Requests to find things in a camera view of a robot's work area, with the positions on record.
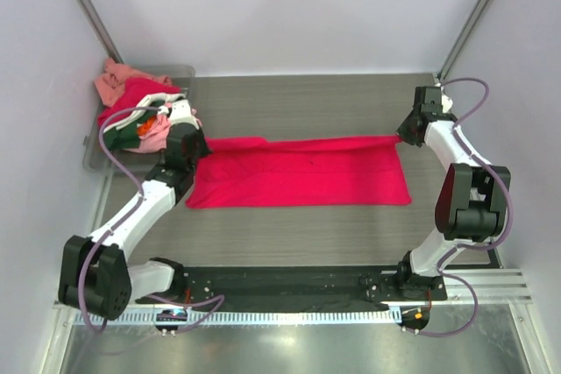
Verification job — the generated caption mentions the magenta t shirt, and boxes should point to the magenta t shirt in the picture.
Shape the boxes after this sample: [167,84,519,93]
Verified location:
[186,135,412,209]

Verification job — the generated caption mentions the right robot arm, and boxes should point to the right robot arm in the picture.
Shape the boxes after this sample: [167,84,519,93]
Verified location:
[391,86,512,293]

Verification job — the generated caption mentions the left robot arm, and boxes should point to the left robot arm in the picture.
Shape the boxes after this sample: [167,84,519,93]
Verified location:
[58,123,210,321]

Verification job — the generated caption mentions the light pink t shirt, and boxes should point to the light pink t shirt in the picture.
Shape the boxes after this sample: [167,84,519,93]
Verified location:
[124,115,179,154]

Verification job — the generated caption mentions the orange garment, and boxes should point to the orange garment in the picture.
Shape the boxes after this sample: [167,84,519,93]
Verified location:
[136,116,157,138]

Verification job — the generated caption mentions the green white t shirt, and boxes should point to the green white t shirt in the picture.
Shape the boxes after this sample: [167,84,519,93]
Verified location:
[102,101,166,151]

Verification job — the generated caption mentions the crimson t shirt in tray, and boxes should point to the crimson t shirt in tray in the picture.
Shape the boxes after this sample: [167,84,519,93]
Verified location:
[97,78,186,127]

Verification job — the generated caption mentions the grey plastic tray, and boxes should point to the grey plastic tray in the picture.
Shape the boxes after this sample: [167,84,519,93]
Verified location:
[82,63,196,174]

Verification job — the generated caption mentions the salmon pink t shirt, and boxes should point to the salmon pink t shirt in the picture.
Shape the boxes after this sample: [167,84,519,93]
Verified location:
[94,58,172,107]

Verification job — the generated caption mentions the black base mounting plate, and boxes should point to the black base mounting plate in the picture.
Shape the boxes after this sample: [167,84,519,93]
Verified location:
[159,265,447,313]

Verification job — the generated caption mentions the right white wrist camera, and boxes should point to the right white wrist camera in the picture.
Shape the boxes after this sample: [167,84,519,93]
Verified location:
[441,92,453,114]

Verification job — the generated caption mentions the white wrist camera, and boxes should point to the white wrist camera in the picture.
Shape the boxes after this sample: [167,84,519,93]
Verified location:
[441,92,453,114]
[158,99,201,130]

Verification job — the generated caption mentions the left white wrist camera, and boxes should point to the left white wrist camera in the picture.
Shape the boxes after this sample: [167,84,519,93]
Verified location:
[158,99,201,130]

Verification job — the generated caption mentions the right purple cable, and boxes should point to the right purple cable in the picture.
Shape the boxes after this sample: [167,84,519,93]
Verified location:
[414,77,515,339]

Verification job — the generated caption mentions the purple cable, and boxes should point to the purple cable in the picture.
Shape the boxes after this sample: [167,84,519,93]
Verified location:
[78,105,227,335]
[414,77,515,339]

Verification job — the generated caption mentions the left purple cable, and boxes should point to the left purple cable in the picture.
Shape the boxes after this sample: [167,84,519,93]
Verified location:
[78,105,227,335]

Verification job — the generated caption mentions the right aluminium table rail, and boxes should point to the right aluminium table rail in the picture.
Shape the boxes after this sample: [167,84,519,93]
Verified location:
[434,72,505,261]

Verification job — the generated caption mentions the right aluminium frame post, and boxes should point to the right aluminium frame post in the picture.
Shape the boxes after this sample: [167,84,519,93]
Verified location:
[433,0,493,81]

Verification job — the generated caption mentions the aluminium frame post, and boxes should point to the aluminium frame post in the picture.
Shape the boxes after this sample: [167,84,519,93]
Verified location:
[76,0,122,63]
[433,0,493,81]

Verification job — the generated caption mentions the white slotted cable duct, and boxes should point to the white slotted cable duct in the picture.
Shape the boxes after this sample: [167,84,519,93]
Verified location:
[107,307,401,327]

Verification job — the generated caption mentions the left aluminium frame post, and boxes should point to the left aluminium frame post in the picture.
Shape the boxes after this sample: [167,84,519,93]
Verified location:
[76,0,122,63]

